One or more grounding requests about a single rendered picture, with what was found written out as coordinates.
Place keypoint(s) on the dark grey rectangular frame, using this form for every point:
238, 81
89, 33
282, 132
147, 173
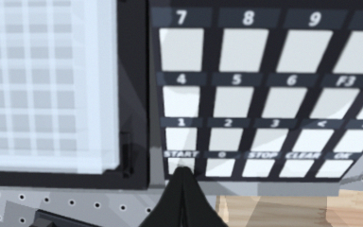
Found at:
47, 219

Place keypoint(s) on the white multi-well plate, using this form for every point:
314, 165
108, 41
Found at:
52, 120

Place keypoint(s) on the grey base plate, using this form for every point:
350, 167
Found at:
17, 208

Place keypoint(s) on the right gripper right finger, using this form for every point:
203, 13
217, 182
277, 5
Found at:
196, 210

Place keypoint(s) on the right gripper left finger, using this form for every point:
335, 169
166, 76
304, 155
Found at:
168, 211

